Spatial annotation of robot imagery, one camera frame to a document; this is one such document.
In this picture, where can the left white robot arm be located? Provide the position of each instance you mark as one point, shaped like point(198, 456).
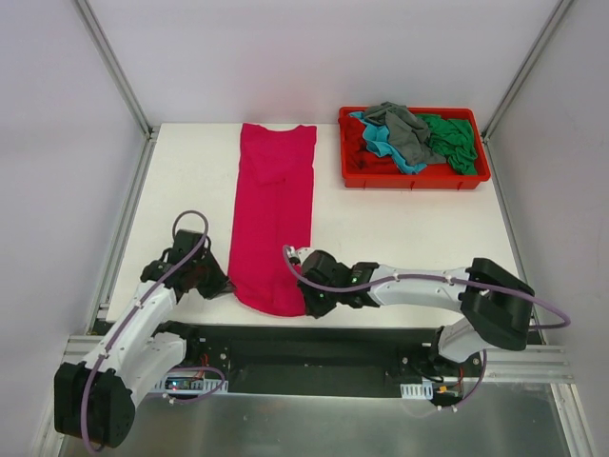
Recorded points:
point(96, 398)

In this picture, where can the red t shirt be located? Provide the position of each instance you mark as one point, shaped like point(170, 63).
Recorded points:
point(359, 159)

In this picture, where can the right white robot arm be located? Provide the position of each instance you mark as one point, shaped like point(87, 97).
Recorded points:
point(495, 305)

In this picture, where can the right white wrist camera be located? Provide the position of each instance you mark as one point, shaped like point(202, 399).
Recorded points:
point(297, 255)

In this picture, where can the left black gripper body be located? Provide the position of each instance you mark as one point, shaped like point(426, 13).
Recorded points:
point(215, 282)

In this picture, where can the white cable duct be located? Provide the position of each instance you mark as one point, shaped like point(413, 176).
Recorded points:
point(189, 386)
point(421, 391)

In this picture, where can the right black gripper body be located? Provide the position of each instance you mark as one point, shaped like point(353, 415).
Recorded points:
point(310, 299)

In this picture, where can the magenta t shirt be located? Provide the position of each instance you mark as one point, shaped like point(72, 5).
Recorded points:
point(273, 208)

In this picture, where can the left aluminium frame post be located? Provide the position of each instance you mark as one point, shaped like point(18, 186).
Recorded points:
point(112, 64)

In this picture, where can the red plastic bin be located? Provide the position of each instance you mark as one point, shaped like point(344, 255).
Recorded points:
point(440, 176)

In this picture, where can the right aluminium frame post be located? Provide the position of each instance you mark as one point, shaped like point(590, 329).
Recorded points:
point(532, 57)

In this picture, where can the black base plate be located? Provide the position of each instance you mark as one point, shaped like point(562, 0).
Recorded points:
point(342, 362)

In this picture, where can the grey t shirt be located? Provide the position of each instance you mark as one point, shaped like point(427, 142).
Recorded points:
point(379, 115)

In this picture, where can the left white cable duct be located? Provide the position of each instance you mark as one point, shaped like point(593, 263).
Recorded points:
point(189, 386)

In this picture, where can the right white cable duct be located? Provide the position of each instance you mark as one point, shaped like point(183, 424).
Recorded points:
point(421, 391)

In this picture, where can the green t shirt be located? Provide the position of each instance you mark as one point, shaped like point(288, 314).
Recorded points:
point(454, 140)

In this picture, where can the teal t shirt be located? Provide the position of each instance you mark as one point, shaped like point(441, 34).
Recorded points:
point(380, 143)

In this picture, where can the aluminium frame post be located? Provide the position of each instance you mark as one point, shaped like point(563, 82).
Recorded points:
point(112, 64)
point(532, 57)

